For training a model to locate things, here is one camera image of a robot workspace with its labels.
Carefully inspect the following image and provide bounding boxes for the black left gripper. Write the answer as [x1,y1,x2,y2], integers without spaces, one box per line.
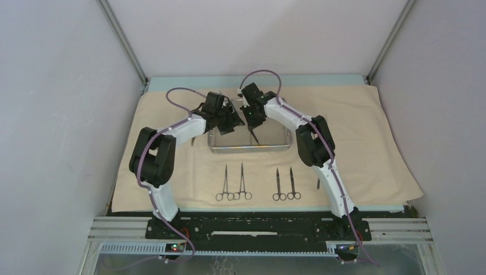
[215,102,245,135]

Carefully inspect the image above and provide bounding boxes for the metal surgical instrument tray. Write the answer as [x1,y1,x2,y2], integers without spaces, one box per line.
[207,119,293,154]

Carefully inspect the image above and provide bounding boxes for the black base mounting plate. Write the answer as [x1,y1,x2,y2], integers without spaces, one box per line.
[146,211,371,243]

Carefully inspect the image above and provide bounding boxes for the metal hemostat clamp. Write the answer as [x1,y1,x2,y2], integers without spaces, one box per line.
[233,163,253,201]
[215,165,235,202]

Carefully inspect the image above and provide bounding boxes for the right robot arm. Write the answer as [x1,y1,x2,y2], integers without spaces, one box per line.
[237,83,357,239]

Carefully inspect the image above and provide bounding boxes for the metal surgical scissors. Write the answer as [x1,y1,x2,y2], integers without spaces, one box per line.
[287,167,301,200]

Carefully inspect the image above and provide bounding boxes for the beige cloth wrap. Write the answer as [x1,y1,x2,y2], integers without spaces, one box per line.
[112,85,423,215]

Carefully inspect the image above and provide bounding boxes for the aluminium frame rail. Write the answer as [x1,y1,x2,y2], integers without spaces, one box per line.
[88,217,433,257]

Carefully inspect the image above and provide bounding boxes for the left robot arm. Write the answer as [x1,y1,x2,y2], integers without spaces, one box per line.
[129,92,245,239]

